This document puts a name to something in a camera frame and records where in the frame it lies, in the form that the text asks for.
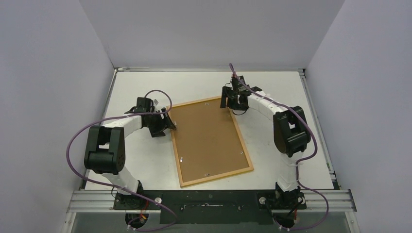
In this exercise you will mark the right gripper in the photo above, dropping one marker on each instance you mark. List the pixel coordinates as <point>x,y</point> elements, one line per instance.
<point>230,98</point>

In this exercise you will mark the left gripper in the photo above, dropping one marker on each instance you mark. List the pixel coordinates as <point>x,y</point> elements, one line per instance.
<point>164,124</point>

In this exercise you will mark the brown backing board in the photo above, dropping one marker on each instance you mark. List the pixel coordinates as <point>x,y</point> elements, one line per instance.
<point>206,138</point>

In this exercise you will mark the yellow picture frame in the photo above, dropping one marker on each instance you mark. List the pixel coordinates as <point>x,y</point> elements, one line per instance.
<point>244,141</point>

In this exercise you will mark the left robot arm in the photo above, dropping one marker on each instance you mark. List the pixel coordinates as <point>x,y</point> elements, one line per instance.
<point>105,148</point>

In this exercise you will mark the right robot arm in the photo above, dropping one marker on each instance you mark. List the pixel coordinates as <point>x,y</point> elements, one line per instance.
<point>291,136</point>

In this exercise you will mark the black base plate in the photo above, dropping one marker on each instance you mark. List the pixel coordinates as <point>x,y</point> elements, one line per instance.
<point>212,206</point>

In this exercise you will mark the aluminium front rail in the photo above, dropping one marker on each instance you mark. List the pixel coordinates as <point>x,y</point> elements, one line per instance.
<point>103,201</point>

